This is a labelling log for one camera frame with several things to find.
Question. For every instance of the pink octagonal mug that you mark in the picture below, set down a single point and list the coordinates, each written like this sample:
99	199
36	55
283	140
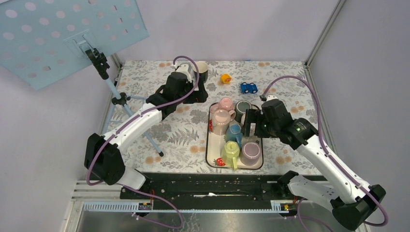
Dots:
224	104

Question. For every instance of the white strawberry tray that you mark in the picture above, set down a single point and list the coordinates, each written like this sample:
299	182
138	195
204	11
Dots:
215	144

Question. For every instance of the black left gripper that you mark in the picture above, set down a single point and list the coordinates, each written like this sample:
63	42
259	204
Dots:
198	96

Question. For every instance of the dark grey mug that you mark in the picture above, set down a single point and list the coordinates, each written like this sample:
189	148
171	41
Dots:
241	107

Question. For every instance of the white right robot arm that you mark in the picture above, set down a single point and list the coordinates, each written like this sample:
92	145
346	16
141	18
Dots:
349	198

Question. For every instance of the blue dotted mug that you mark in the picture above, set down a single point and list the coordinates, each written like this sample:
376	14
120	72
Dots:
233	134

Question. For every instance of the blue toy car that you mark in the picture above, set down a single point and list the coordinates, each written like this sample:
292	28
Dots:
248	88

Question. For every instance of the tall pale pink mug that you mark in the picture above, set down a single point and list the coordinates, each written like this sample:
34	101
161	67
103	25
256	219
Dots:
220	121

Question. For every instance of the blue perforated stand plate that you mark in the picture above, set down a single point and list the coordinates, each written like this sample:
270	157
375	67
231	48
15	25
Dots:
44	41

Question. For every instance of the floral tablecloth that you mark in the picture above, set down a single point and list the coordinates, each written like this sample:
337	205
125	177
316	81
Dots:
182	136

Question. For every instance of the green octagonal mug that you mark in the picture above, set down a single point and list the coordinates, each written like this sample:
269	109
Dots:
230	154

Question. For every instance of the black mug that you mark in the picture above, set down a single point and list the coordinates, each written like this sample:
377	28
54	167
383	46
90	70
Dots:
201	68

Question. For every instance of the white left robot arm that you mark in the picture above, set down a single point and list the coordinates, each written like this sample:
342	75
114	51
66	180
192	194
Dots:
103	158

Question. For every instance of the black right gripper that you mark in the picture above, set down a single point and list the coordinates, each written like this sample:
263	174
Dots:
252	116

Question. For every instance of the blue tripod stand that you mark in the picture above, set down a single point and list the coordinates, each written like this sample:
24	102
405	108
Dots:
112	93

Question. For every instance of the purple mug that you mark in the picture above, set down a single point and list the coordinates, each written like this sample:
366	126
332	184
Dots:
250	153

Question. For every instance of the yellow toy car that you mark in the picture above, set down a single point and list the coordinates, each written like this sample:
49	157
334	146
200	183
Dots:
225	78

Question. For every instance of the white floral mug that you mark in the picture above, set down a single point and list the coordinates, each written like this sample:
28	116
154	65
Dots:
242	122

